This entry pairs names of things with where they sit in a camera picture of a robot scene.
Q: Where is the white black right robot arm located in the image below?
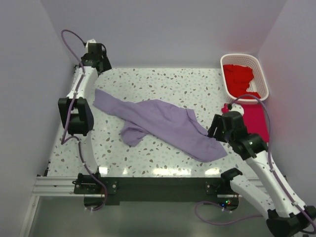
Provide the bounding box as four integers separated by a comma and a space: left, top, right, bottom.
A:
208, 111, 316, 237

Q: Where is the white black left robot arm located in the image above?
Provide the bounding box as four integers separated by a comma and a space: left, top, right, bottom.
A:
58, 39, 112, 175

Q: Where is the purple t shirt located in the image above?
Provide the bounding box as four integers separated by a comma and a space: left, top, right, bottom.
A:
93, 89, 227, 162

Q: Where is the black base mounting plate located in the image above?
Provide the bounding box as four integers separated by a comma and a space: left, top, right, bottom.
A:
73, 174, 239, 210

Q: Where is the red t shirt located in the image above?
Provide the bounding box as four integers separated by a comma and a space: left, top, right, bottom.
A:
223, 65, 261, 98

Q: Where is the folded pink t shirt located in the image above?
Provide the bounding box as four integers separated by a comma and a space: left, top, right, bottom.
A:
232, 104, 269, 143

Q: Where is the white perforated plastic basket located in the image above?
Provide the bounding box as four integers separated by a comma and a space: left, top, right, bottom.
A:
220, 53, 269, 105

